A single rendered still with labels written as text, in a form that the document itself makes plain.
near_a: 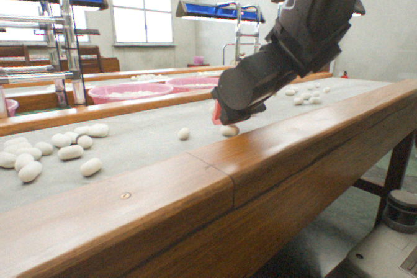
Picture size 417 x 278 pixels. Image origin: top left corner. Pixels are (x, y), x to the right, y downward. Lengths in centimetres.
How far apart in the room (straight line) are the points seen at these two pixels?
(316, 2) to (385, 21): 477
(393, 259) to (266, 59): 53
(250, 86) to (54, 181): 28
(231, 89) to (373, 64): 474
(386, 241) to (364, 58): 445
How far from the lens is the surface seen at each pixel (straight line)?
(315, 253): 136
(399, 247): 75
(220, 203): 28
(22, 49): 289
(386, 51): 499
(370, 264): 68
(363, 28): 507
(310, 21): 28
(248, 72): 30
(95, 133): 50
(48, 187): 37
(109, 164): 39
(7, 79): 65
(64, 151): 42
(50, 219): 26
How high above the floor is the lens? 91
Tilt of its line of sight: 17 degrees down
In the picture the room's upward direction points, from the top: straight up
